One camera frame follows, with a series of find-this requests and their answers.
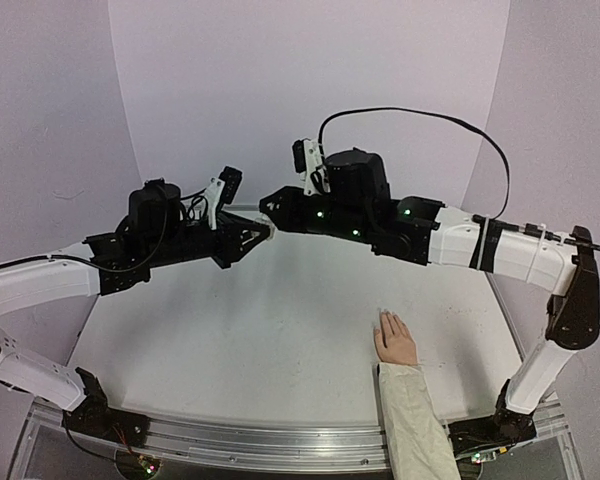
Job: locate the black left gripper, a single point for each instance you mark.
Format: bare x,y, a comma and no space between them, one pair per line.
232,226

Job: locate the beige sleeved forearm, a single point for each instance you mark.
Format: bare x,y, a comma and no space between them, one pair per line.
418,446

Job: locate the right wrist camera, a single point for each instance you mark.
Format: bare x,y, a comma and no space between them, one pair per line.
308,164

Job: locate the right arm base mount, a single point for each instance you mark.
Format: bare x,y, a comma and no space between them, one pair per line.
504,428

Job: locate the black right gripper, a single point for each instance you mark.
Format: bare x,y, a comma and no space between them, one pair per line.
300,215

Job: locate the mannequin hand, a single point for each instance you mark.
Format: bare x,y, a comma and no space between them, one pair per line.
393,341

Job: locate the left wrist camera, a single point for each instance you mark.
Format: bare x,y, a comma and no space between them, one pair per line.
206,204

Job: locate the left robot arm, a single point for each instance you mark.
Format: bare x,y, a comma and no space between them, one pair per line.
40,279

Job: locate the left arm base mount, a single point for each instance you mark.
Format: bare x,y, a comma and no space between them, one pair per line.
94,417

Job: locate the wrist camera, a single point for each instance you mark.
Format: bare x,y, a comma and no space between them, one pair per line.
206,204
308,164

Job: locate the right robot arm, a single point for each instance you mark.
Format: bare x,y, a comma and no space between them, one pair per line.
425,231

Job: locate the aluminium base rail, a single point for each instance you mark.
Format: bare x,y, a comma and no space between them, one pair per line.
187,448

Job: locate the clear nail polish bottle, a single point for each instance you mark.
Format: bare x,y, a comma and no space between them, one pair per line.
264,220

